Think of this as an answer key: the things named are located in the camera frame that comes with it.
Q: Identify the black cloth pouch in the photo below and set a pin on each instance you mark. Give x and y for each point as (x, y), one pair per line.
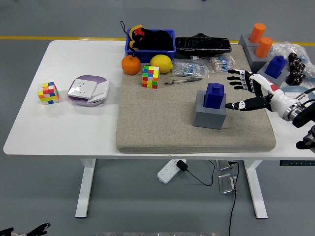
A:
(157, 40)

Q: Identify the white table leg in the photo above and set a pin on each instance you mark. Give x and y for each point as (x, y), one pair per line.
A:
(85, 191)
(257, 191)

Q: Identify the colourful puzzle cube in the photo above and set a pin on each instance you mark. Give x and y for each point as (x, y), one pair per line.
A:
(150, 77)
(48, 93)

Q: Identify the black wrapped long device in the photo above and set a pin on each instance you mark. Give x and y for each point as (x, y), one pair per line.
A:
(204, 45)

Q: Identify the grey-brown mat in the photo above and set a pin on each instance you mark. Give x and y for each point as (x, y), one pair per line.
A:
(160, 118)

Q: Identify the blue square seal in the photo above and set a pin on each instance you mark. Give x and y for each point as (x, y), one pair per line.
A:
(214, 97)
(276, 67)

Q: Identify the table height control panel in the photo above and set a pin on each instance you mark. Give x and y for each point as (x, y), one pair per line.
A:
(297, 163)

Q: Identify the blue plastic bin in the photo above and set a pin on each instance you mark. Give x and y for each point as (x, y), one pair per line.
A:
(145, 54)

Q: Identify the white socket panel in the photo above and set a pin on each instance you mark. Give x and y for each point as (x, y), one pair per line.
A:
(81, 89)

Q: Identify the yellow black red tool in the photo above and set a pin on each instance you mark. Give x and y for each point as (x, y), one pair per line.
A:
(135, 30)

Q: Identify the clear plastic bag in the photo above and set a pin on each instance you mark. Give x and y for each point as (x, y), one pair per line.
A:
(284, 48)

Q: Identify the white switch panel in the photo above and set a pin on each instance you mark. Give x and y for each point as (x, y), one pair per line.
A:
(101, 91)

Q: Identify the orange cylinder seal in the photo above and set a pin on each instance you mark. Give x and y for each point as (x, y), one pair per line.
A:
(258, 32)
(263, 48)

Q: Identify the grey ballpoint pen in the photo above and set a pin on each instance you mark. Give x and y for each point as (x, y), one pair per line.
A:
(187, 80)

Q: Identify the yellow lemon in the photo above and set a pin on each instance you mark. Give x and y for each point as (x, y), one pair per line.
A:
(161, 64)

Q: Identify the orange fruit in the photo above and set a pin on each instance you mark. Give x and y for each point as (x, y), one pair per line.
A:
(131, 65)

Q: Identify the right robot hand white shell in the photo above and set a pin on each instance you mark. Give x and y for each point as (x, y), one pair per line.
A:
(273, 92)

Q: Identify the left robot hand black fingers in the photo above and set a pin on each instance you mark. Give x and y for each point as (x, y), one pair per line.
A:
(40, 228)

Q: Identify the bag of tan resistors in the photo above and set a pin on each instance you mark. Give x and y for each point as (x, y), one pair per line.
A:
(221, 64)

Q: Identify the black dotted cylinder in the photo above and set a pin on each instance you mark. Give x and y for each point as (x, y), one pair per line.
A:
(291, 79)
(302, 67)
(300, 79)
(292, 57)
(295, 66)

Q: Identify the bag of blue resistors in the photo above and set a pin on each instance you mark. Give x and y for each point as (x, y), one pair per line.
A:
(188, 68)

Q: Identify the light blue plate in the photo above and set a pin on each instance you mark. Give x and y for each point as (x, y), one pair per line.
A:
(292, 89)

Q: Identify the black plug adapter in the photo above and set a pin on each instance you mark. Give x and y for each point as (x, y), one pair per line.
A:
(182, 165)

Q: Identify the clear metal floor bracket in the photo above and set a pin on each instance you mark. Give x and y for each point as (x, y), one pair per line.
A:
(227, 184)
(222, 165)

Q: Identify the white power strip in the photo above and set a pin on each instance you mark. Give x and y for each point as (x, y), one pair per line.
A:
(168, 172)

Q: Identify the purple plate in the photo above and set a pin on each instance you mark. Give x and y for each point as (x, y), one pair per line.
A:
(96, 78)

